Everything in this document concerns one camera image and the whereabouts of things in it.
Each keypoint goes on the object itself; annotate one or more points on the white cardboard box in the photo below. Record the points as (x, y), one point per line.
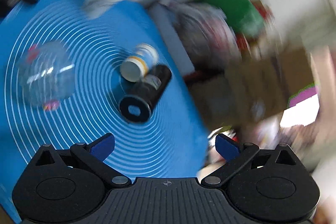
(163, 17)

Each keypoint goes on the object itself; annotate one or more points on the blue silicone baking mat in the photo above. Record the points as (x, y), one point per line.
(172, 143)

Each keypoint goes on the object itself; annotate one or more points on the clear glass jar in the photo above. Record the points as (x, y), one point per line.
(46, 75)

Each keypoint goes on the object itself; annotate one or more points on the green bag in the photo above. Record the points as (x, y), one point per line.
(241, 15)

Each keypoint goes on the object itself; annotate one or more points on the lower brown cardboard box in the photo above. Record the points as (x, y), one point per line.
(252, 91)

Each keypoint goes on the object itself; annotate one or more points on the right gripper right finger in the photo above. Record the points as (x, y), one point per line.
(236, 156)

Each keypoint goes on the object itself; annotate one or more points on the black cylindrical bottle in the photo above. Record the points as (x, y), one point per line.
(138, 104)

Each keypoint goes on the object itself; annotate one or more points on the clear plastic bag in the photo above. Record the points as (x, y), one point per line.
(205, 35)

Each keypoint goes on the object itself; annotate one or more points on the sailboat print paper cup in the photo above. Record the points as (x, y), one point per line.
(139, 63)

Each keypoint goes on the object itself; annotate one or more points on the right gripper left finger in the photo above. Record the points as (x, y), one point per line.
(91, 157)

